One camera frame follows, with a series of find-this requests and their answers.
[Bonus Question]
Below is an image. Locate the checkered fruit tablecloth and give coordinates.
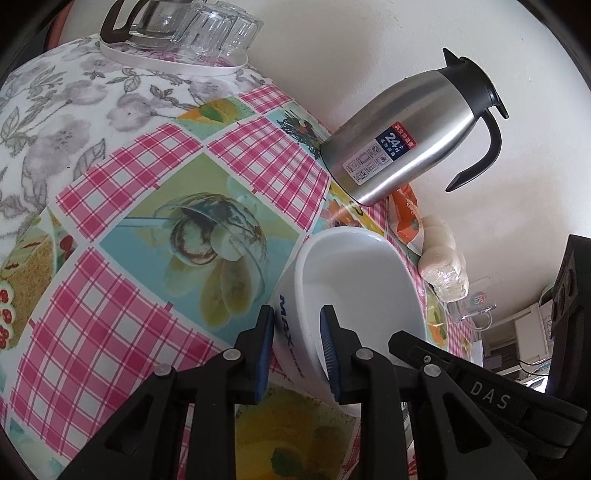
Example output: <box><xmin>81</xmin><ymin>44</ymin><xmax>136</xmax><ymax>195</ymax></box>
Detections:
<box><xmin>0</xmin><ymin>82</ymin><xmax>477</xmax><ymax>480</ymax></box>

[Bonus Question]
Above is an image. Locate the orange snack packet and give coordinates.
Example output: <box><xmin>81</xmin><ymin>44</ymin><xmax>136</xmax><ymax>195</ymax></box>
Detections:
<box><xmin>388</xmin><ymin>184</ymin><xmax>424</xmax><ymax>255</ymax></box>

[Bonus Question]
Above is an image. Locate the bag of white buns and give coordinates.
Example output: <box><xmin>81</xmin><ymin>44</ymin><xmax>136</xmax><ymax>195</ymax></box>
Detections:
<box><xmin>418</xmin><ymin>215</ymin><xmax>470</xmax><ymax>303</ymax></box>

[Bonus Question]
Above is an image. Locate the white round tray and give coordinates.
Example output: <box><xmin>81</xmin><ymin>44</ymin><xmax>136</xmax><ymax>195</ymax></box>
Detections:
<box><xmin>99</xmin><ymin>40</ymin><xmax>249</xmax><ymax>77</ymax></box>

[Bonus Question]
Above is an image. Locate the small white cup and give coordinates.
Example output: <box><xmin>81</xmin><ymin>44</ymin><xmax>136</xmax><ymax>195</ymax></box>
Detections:
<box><xmin>271</xmin><ymin>227</ymin><xmax>426</xmax><ymax>406</ymax></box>

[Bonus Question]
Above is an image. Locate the clear glass mug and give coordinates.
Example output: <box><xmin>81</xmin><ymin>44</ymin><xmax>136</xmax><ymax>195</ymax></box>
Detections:
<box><xmin>446</xmin><ymin>276</ymin><xmax>497</xmax><ymax>332</ymax></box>

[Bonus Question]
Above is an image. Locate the grey floral tablecloth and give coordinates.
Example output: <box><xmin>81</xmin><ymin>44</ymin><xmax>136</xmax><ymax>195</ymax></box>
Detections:
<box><xmin>1</xmin><ymin>35</ymin><xmax>270</xmax><ymax>257</ymax></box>

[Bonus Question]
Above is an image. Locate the glass teapot black handle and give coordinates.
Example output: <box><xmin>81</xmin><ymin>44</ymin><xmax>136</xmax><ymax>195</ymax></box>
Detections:
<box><xmin>100</xmin><ymin>0</ymin><xmax>191</xmax><ymax>49</ymax></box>

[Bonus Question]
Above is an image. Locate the white cutout shelf unit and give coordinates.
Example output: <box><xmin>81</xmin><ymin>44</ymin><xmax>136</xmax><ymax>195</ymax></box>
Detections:
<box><xmin>480</xmin><ymin>286</ymin><xmax>554</xmax><ymax>388</ymax></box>

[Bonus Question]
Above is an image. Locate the stainless steel thermos jug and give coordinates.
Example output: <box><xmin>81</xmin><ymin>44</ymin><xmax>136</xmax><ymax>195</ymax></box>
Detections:
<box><xmin>320</xmin><ymin>49</ymin><xmax>509</xmax><ymax>206</ymax></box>

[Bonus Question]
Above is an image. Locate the upturned drinking glass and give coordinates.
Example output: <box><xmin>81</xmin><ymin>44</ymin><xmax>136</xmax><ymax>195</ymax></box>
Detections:
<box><xmin>216</xmin><ymin>1</ymin><xmax>263</xmax><ymax>55</ymax></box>
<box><xmin>172</xmin><ymin>1</ymin><xmax>238</xmax><ymax>64</ymax></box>

